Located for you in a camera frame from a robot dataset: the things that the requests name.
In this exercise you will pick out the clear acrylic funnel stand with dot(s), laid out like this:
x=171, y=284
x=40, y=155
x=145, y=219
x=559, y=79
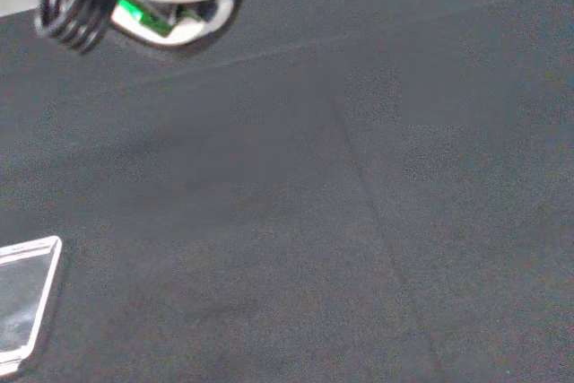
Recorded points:
x=22, y=293

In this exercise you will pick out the black bench cloth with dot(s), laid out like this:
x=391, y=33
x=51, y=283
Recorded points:
x=314, y=185

